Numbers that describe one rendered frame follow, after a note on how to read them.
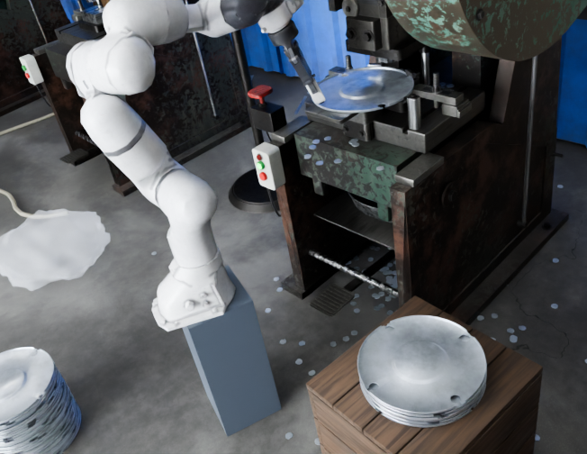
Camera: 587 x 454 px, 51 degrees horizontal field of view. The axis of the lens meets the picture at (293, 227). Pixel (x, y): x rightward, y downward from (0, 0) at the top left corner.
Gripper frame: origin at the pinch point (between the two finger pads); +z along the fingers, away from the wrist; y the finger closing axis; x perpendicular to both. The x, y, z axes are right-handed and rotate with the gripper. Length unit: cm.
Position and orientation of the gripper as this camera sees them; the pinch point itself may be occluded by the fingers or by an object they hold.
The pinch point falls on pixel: (314, 91)
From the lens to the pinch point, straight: 174.3
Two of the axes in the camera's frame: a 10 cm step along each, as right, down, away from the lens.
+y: 0.3, 5.8, -8.1
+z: 4.7, 7.1, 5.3
